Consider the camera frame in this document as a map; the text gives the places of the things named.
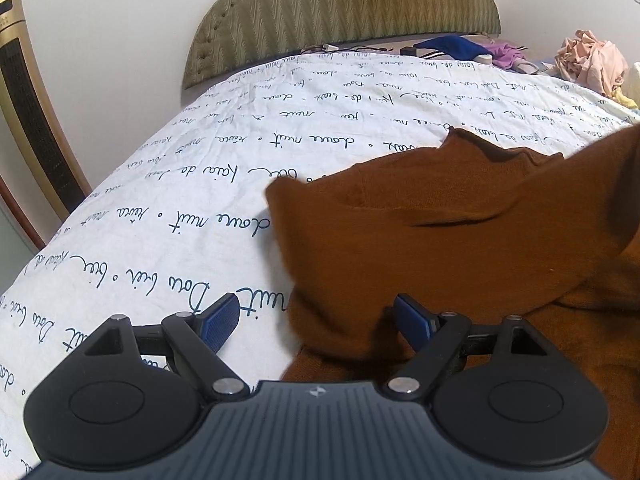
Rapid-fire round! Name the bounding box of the gold tower appliance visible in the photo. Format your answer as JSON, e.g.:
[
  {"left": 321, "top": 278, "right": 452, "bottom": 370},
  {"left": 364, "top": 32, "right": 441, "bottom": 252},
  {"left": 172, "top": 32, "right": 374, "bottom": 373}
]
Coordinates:
[{"left": 0, "top": 0, "right": 93, "bottom": 222}]

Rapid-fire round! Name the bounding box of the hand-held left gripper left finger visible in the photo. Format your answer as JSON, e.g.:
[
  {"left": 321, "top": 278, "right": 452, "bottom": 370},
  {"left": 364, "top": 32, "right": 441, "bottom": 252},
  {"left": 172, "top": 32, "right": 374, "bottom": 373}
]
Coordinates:
[{"left": 82, "top": 294, "right": 251, "bottom": 403}]

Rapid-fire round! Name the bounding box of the yellow cloth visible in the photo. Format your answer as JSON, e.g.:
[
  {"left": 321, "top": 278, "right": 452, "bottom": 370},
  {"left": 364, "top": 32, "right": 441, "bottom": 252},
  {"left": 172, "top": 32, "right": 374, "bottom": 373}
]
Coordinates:
[{"left": 612, "top": 87, "right": 640, "bottom": 111}]

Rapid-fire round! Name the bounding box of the purple cloth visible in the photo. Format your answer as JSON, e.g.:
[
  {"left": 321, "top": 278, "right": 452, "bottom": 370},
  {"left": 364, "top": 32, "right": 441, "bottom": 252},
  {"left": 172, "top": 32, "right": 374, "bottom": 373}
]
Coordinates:
[{"left": 487, "top": 42, "right": 528, "bottom": 71}]

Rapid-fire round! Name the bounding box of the brown wooden frame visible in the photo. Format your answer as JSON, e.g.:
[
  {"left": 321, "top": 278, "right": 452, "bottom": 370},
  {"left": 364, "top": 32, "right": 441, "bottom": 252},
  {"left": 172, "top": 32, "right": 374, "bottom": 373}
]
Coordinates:
[{"left": 0, "top": 175, "right": 51, "bottom": 252}]

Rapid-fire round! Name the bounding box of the white printed blanket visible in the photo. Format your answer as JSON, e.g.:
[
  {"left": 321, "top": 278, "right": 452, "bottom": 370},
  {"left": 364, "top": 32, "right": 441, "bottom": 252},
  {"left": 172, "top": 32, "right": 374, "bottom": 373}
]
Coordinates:
[{"left": 0, "top": 45, "right": 640, "bottom": 480}]

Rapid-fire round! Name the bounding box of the pink crumpled cloth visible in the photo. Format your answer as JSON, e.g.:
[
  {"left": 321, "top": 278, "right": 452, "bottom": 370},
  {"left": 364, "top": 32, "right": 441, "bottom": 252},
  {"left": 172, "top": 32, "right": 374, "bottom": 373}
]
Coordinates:
[{"left": 556, "top": 30, "right": 630, "bottom": 98}]

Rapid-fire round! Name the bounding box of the green padded headboard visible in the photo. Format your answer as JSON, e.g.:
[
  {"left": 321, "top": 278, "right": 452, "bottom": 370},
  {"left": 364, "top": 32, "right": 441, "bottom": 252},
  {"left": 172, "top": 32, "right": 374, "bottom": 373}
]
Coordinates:
[{"left": 181, "top": 0, "right": 502, "bottom": 92}]

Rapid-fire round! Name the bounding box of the brown knit sweater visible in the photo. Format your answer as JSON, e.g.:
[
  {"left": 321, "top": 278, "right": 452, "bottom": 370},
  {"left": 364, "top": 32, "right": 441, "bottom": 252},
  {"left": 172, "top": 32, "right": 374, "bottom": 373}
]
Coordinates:
[{"left": 265, "top": 122, "right": 640, "bottom": 480}]

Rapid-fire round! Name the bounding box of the blue cloth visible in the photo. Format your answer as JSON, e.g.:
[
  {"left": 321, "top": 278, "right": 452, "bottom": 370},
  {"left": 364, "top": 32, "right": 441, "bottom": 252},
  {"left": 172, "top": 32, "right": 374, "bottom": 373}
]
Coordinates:
[{"left": 415, "top": 35, "right": 493, "bottom": 63}]

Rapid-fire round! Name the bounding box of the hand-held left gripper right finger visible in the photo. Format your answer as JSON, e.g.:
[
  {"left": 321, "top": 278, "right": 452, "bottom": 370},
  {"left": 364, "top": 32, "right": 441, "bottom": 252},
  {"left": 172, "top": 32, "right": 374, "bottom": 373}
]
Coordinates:
[{"left": 385, "top": 294, "right": 551, "bottom": 403}]

